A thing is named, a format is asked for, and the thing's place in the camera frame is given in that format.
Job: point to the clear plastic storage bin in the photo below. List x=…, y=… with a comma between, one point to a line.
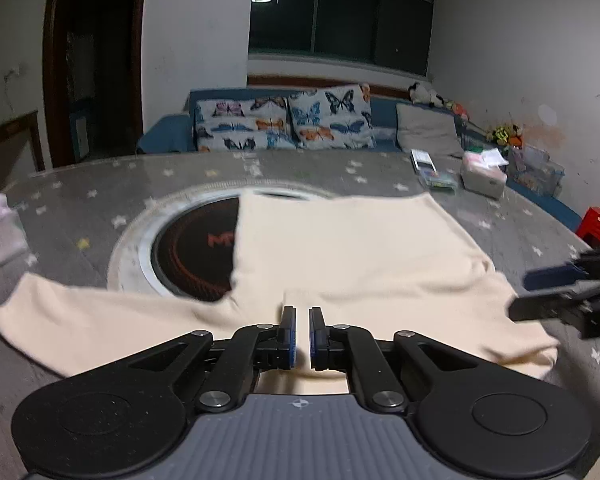
x=532, y=168

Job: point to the grey plain cushion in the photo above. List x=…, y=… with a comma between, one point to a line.
x=427, y=130

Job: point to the blue sofa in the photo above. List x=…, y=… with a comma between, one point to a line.
x=175, y=133

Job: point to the dark window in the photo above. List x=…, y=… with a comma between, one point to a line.
x=393, y=34

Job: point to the left butterfly pillow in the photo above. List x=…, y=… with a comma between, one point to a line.
x=259, y=124

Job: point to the colourful book stack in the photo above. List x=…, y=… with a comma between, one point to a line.
x=438, y=181

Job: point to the black white plush toy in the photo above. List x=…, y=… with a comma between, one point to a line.
x=419, y=94

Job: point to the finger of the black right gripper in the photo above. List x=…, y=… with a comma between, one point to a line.
x=544, y=307

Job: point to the butterfly pillow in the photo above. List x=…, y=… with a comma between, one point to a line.
x=259, y=124
x=338, y=117

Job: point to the dark wooden door frame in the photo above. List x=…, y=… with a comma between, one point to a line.
x=91, y=78

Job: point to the round induction cooktop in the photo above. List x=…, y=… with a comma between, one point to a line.
x=183, y=244

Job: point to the blue-padded finger of the black right gripper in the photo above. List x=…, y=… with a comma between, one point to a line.
x=552, y=277

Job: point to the yellow toy pile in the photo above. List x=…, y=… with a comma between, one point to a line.
x=506, y=135

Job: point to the white tissue box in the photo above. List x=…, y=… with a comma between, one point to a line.
x=483, y=173

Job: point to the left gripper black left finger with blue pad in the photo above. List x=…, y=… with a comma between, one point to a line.
x=277, y=344

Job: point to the red box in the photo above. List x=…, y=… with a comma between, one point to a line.
x=589, y=229

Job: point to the right butterfly pillow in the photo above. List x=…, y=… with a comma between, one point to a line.
x=338, y=117

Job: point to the cream knit garment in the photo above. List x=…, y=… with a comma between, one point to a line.
x=384, y=264

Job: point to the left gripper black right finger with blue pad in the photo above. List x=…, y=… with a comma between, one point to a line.
x=326, y=343

